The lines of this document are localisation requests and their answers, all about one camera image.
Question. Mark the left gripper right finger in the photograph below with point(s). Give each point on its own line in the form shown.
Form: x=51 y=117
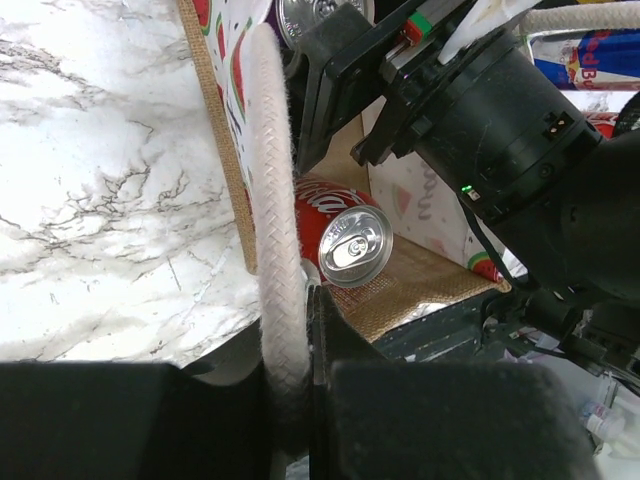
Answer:
x=375 y=418

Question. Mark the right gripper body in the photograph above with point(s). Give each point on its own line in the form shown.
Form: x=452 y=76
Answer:
x=488 y=123

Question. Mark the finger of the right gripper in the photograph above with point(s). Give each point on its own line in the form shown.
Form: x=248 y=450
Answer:
x=315 y=89

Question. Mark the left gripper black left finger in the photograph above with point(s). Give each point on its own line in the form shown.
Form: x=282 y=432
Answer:
x=103 y=420

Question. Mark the purple soda can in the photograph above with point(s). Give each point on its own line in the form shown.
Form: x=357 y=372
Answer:
x=291 y=19

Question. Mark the red soda can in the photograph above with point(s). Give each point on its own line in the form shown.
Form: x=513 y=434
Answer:
x=604 y=122

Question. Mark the blue and silver energy can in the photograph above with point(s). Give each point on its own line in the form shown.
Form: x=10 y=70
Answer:
x=592 y=60

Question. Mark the silver top can front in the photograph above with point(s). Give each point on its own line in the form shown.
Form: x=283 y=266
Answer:
x=343 y=232

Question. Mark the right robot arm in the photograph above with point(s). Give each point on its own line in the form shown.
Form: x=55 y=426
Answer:
x=582 y=286

